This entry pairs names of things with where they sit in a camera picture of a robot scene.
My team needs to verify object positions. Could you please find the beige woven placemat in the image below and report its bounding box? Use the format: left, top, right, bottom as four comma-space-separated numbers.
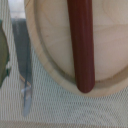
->
0, 0, 128, 128

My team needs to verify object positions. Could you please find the knife with orange handle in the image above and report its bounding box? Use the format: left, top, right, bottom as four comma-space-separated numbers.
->
7, 0, 34, 118

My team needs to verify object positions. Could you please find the red-brown sausage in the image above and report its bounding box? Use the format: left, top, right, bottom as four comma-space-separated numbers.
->
67, 0, 95, 93

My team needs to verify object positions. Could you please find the round wooden plate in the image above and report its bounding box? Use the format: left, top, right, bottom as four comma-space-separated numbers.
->
25, 0, 128, 97

